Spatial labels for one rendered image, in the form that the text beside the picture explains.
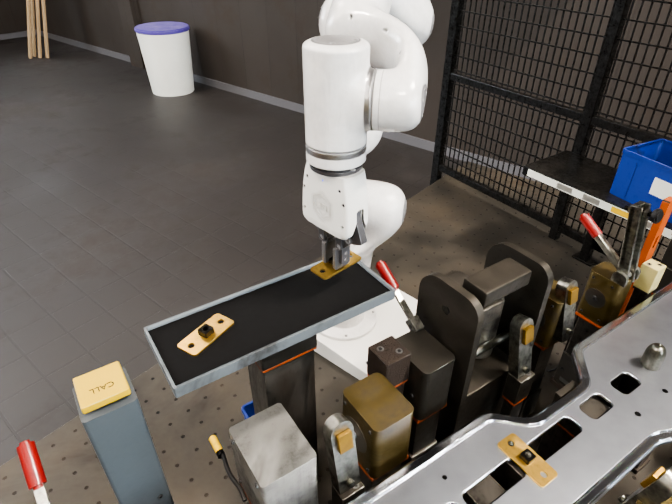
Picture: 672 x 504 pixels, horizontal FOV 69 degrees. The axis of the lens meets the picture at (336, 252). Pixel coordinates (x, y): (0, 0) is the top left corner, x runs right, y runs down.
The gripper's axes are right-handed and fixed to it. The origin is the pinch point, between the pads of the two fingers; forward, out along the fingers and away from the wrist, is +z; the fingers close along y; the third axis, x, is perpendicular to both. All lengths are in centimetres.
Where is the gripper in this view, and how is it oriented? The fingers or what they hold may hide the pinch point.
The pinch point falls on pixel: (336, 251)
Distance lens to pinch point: 78.1
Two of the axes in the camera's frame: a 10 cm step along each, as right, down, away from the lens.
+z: 0.0, 8.2, 5.7
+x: 7.3, -3.9, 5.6
